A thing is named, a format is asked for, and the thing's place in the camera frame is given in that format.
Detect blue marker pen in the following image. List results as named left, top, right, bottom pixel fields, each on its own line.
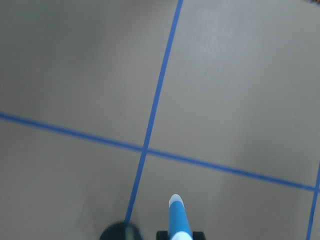
left=168, top=193, right=193, bottom=240

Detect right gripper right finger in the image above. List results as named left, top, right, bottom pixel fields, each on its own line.
left=192, top=231, right=206, bottom=240

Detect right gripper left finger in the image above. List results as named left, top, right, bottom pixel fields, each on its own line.
left=156, top=230, right=170, bottom=240

